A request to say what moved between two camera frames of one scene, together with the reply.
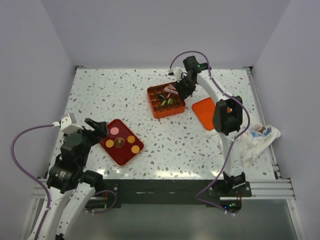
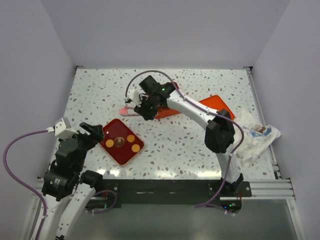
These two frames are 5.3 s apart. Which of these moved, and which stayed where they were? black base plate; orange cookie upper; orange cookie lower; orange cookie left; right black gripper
Moved: right black gripper
Stayed: orange cookie lower; black base plate; orange cookie left; orange cookie upper
